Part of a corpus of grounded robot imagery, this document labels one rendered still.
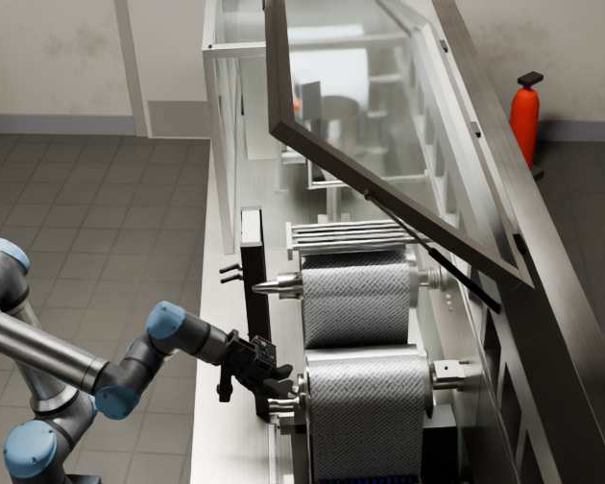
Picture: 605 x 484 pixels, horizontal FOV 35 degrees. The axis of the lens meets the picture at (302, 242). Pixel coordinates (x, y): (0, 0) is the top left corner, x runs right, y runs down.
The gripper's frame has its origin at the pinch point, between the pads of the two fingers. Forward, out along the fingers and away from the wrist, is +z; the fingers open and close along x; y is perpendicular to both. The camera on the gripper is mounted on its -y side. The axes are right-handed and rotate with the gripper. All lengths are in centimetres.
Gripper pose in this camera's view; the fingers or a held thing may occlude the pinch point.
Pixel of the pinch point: (288, 394)
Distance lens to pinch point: 209.8
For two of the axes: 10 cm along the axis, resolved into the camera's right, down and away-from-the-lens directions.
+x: -0.5, -5.9, 8.0
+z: 7.9, 4.7, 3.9
